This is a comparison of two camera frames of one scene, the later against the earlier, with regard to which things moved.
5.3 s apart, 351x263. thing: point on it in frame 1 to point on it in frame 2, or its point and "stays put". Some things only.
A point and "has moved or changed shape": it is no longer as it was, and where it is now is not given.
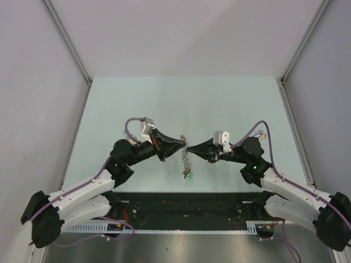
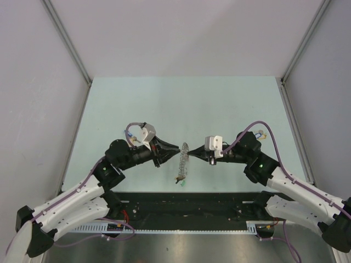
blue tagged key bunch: [260, 135] stays put
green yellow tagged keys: [187, 171] to [182, 178]
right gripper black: [207, 150] stays put
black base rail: [186, 209] stays put
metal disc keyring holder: [185, 157] has moved or changed shape
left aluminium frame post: [67, 39] stays put
